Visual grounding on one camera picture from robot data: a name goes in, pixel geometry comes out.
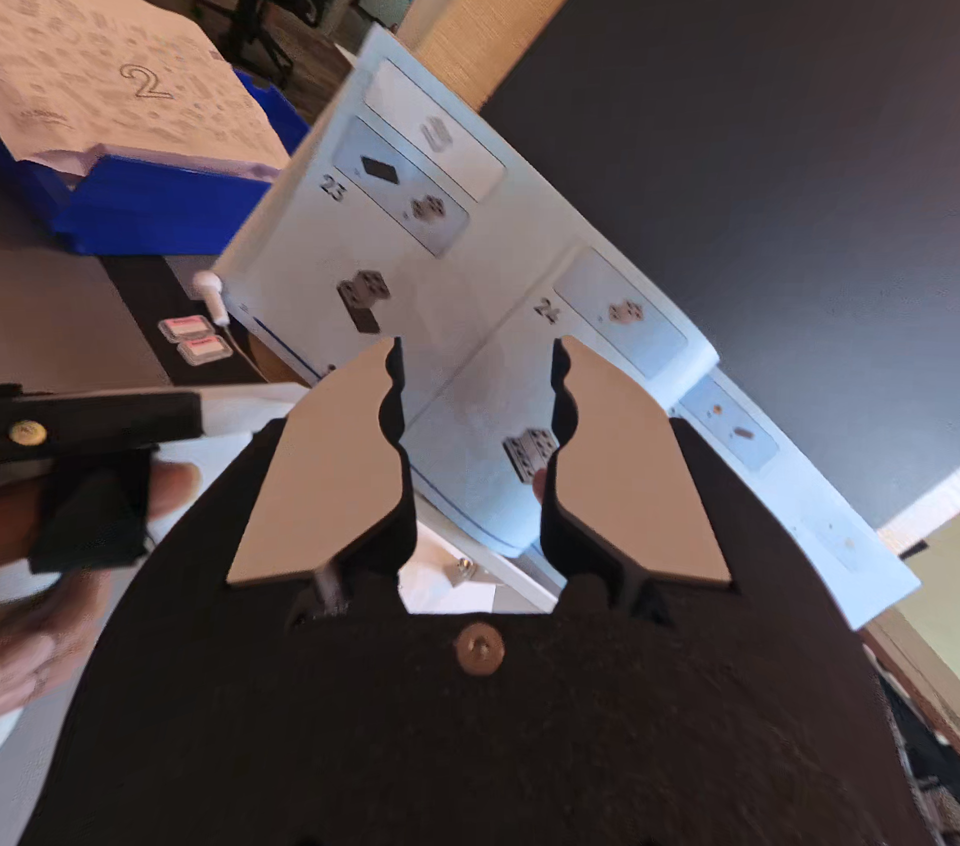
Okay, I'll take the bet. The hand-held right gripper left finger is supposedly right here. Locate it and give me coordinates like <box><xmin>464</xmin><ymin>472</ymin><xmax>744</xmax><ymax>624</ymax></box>
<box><xmin>225</xmin><ymin>336</ymin><xmax>419</xmax><ymax>609</ymax></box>

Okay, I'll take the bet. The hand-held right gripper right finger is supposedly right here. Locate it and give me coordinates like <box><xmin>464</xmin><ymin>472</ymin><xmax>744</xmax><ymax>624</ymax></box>
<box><xmin>540</xmin><ymin>336</ymin><xmax>734</xmax><ymax>588</ymax></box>

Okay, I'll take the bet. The instruction booklet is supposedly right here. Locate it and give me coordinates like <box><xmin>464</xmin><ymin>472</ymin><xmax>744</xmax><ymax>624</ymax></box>
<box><xmin>217</xmin><ymin>24</ymin><xmax>922</xmax><ymax>630</ymax></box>

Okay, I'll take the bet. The person's left hand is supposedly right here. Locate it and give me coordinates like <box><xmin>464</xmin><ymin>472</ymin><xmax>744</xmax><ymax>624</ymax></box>
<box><xmin>0</xmin><ymin>459</ymin><xmax>205</xmax><ymax>716</ymax></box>

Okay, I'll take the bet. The white book stand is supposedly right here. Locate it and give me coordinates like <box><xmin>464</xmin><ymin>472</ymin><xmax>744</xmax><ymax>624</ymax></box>
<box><xmin>191</xmin><ymin>270</ymin><xmax>571</xmax><ymax>616</ymax></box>

